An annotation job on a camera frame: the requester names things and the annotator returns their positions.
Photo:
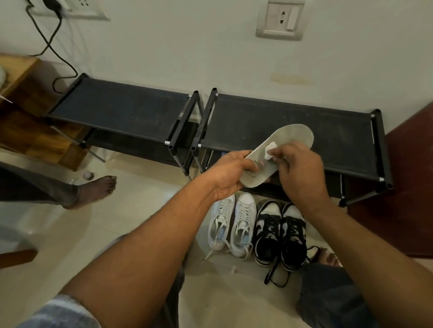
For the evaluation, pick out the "black and white sneaker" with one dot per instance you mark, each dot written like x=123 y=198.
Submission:
x=293 y=240
x=268 y=233

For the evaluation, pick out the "person's right forearm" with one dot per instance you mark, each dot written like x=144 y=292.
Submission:
x=372 y=263

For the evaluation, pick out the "black fabric shoe rack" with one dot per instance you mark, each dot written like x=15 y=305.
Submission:
x=257 y=118
x=118 y=104

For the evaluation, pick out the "small grey bottle cap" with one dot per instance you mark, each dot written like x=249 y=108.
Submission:
x=88 y=176

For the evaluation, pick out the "person's right foot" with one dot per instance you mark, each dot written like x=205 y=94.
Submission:
x=326 y=257

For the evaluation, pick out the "white wall switch plate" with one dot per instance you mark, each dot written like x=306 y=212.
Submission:
x=280 y=18

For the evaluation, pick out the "white tissue wad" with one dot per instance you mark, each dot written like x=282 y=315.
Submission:
x=270 y=148

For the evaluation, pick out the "white lace-up sneaker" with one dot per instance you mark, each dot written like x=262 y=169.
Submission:
x=220 y=223
x=244 y=219

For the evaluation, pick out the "person's left thumb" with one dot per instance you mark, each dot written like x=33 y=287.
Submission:
x=253 y=168

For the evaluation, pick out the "person's foot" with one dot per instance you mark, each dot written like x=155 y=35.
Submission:
x=326 y=257
x=94 y=192

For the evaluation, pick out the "person's right thumb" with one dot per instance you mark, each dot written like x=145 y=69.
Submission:
x=280 y=161

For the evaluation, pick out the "small white paper scrap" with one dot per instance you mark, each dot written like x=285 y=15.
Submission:
x=234 y=269

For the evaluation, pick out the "dark brown wooden door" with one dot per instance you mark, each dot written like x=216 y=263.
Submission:
x=406 y=189

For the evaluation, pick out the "grey shoe insole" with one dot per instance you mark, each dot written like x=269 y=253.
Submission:
x=294 y=135

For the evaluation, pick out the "striped grey shirt sleeve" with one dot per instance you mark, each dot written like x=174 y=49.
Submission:
x=57 y=314

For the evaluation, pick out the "person's left forearm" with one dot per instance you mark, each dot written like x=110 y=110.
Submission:
x=145 y=256

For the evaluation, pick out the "person's right trouser leg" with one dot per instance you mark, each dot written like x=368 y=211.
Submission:
x=331 y=297

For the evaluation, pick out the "person's right hand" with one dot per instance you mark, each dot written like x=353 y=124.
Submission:
x=304 y=175

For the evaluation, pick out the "brown wooden table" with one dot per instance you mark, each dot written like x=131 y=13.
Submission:
x=30 y=128

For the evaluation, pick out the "white wall socket plate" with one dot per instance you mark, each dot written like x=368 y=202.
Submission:
x=86 y=8

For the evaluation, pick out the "brown wooden furniture foot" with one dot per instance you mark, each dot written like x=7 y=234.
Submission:
x=17 y=258

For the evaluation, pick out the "person's left hand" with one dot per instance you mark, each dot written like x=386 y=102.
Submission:
x=225 y=175

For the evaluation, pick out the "black charger plug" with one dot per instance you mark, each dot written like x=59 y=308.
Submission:
x=53 y=5

